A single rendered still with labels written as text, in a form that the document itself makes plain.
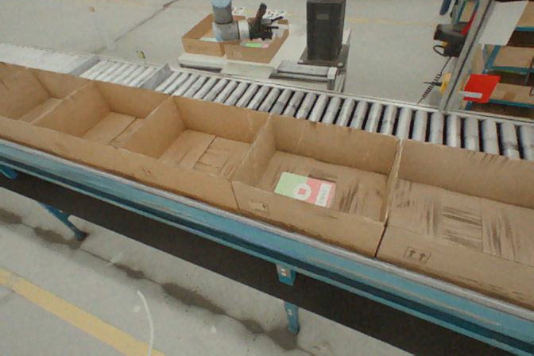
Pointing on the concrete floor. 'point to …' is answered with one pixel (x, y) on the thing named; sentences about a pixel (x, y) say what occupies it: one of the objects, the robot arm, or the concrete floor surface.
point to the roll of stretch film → (102, 29)
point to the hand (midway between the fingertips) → (287, 21)
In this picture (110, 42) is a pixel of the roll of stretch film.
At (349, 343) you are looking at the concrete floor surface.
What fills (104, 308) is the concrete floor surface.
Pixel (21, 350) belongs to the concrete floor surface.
